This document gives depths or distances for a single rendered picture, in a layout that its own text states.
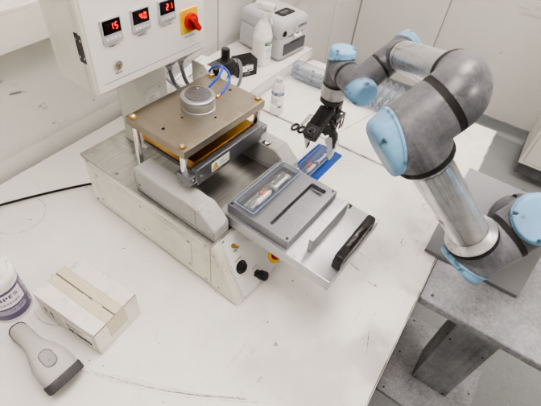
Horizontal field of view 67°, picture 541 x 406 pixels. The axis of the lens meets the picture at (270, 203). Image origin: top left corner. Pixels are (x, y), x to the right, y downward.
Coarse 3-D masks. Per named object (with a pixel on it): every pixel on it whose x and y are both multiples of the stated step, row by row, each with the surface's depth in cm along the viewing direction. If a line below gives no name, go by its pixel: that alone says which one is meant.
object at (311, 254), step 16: (224, 208) 93; (336, 208) 96; (352, 208) 96; (240, 224) 90; (320, 224) 92; (336, 224) 92; (352, 224) 93; (256, 240) 90; (272, 240) 88; (304, 240) 88; (320, 240) 88; (336, 240) 89; (288, 256) 85; (304, 256) 85; (320, 256) 86; (352, 256) 88; (304, 272) 85; (320, 272) 83; (336, 272) 83
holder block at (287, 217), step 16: (304, 176) 99; (288, 192) 95; (304, 192) 96; (320, 192) 97; (336, 192) 96; (272, 208) 91; (288, 208) 93; (304, 208) 94; (320, 208) 92; (256, 224) 88; (272, 224) 89; (288, 224) 90; (304, 224) 88; (288, 240) 85
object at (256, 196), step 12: (276, 168) 98; (288, 168) 99; (264, 180) 95; (276, 180) 95; (288, 180) 96; (252, 192) 92; (264, 192) 93; (276, 192) 93; (240, 204) 89; (252, 204) 90
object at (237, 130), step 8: (248, 120) 101; (232, 128) 99; (240, 128) 99; (248, 128) 100; (144, 136) 96; (224, 136) 96; (232, 136) 96; (152, 144) 96; (208, 144) 94; (216, 144) 94; (224, 144) 95; (160, 152) 95; (168, 152) 93; (200, 152) 92; (208, 152) 92; (176, 160) 93; (192, 160) 89; (200, 160) 90
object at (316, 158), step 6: (318, 150) 142; (324, 150) 142; (312, 156) 139; (318, 156) 139; (324, 156) 140; (306, 162) 137; (312, 162) 137; (318, 162) 137; (300, 168) 134; (306, 168) 135; (312, 168) 135
